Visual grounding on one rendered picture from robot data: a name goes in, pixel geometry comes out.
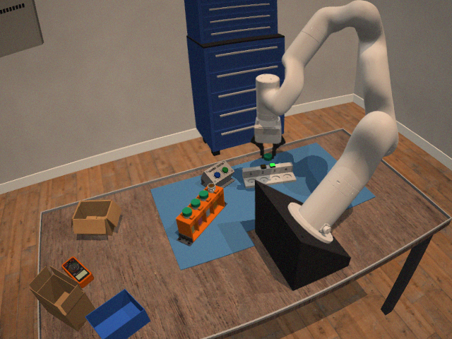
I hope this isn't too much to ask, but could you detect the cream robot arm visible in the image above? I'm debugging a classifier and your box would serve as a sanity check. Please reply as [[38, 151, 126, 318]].
[[254, 0, 399, 244]]

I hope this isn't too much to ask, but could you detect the blue open bin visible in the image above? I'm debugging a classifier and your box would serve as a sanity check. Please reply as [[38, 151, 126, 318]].
[[85, 289, 150, 339]]

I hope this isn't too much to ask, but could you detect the orange digital multimeter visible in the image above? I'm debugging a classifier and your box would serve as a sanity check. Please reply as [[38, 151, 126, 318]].
[[61, 256, 94, 288]]

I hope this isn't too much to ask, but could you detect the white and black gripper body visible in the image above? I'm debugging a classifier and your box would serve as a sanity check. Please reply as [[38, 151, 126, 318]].
[[255, 117, 282, 143]]

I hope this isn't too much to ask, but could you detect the white key housing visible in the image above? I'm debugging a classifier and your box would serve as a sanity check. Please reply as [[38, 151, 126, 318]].
[[201, 160, 235, 188]]

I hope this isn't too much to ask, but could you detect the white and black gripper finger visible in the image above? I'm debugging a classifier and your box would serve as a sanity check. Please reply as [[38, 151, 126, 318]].
[[251, 134, 264, 159], [272, 136, 285, 159]]

